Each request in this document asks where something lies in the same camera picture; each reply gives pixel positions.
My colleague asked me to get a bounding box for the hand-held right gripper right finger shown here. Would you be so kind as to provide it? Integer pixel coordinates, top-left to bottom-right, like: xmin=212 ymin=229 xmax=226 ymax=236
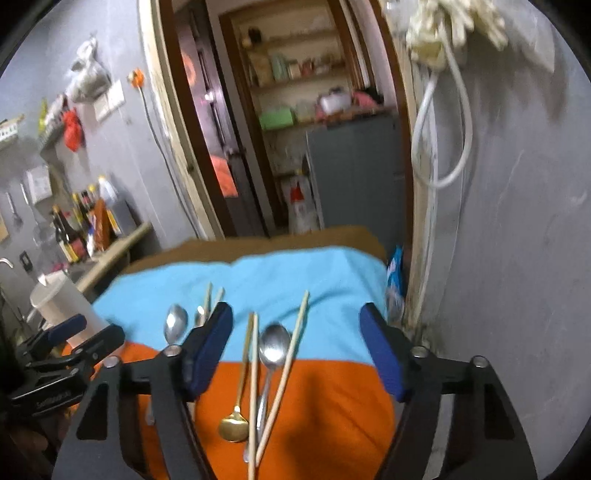
xmin=359 ymin=302 xmax=539 ymax=480

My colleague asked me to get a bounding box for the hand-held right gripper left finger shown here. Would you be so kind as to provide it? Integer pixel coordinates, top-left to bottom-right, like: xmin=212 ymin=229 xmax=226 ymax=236
xmin=53 ymin=302 xmax=234 ymax=480

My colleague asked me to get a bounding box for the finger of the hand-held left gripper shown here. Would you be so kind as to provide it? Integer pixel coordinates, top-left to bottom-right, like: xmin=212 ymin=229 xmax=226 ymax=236
xmin=18 ymin=314 xmax=88 ymax=358
xmin=28 ymin=324 xmax=126 ymax=380

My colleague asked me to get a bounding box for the white utensil holder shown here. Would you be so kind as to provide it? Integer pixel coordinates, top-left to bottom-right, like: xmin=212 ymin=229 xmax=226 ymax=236
xmin=30 ymin=270 xmax=112 ymax=352

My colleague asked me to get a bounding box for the large silver spoon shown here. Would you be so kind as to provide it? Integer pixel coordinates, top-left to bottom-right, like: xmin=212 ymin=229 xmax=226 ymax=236
xmin=242 ymin=323 xmax=293 ymax=463

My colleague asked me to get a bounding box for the gold spoon with black handle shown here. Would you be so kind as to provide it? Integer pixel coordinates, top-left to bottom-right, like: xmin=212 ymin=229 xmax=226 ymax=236
xmin=218 ymin=313 xmax=256 ymax=443

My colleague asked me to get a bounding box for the blue packet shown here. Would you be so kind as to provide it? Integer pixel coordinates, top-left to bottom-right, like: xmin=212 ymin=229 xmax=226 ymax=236
xmin=385 ymin=244 xmax=407 ymax=324

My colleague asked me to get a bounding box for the dark soy sauce bottle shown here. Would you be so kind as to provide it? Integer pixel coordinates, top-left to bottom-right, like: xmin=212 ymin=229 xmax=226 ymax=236
xmin=52 ymin=205 xmax=88 ymax=264

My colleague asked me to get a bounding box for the blue and orange cloth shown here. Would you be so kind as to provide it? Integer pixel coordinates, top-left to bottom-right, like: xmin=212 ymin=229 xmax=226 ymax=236
xmin=62 ymin=244 xmax=402 ymax=480

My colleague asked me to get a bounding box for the hanging slotted ladle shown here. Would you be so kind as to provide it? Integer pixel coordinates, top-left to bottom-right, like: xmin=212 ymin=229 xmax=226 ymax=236
xmin=18 ymin=182 xmax=51 ymax=245

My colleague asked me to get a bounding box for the orange sauce packet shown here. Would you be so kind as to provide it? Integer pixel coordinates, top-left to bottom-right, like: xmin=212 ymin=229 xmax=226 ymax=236
xmin=90 ymin=199 xmax=112 ymax=250

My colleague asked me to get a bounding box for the hanging metal utensil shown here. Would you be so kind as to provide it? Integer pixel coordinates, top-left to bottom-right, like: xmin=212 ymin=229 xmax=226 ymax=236
xmin=4 ymin=191 xmax=24 ymax=232

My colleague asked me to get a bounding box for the clear yellow-capped oil bottle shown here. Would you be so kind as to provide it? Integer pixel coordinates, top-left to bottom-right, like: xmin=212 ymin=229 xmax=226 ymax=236
xmin=95 ymin=175 xmax=134 ymax=236

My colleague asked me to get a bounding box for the red and white bag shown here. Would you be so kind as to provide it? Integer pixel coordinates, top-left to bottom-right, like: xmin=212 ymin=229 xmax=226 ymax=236
xmin=281 ymin=168 xmax=321 ymax=234

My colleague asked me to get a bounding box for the grey refrigerator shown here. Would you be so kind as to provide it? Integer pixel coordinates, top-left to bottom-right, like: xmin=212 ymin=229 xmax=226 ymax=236
xmin=305 ymin=114 xmax=407 ymax=232

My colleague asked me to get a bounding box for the red plastic bag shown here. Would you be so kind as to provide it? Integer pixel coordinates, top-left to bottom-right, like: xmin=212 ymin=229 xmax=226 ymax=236
xmin=61 ymin=108 xmax=86 ymax=153

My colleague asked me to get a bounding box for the dark wooden door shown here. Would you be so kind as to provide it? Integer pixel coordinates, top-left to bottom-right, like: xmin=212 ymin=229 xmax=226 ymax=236
xmin=173 ymin=0 xmax=269 ymax=238

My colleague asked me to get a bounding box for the green box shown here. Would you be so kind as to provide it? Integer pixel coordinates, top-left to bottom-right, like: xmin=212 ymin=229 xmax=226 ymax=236
xmin=259 ymin=110 xmax=296 ymax=131

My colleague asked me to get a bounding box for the white pot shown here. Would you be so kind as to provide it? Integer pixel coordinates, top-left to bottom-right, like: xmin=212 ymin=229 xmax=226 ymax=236
xmin=318 ymin=92 xmax=352 ymax=115

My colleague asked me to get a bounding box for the grey hanging plastic bag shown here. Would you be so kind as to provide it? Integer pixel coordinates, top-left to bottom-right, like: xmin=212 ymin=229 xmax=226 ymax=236
xmin=65 ymin=37 xmax=112 ymax=102

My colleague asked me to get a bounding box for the wooden shelf unit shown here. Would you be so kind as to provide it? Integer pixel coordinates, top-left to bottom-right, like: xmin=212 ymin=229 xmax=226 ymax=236
xmin=231 ymin=4 xmax=365 ymax=134

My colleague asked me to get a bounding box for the white wall box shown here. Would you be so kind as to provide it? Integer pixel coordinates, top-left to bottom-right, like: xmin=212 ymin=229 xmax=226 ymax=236
xmin=24 ymin=164 xmax=52 ymax=204

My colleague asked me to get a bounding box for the white wall rack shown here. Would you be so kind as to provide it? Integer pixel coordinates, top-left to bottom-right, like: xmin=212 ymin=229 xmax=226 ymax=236
xmin=0 ymin=114 xmax=26 ymax=144

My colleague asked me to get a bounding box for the black wire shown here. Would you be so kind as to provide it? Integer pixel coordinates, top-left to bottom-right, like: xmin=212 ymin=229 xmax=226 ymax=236
xmin=140 ymin=87 xmax=200 ymax=237

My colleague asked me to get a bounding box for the white wall switch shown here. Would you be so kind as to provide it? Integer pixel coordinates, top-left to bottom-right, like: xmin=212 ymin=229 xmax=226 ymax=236
xmin=92 ymin=80 xmax=126 ymax=121

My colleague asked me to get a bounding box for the white hose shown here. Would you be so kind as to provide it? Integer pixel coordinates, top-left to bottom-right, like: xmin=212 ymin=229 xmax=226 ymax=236
xmin=410 ymin=51 xmax=474 ymax=189

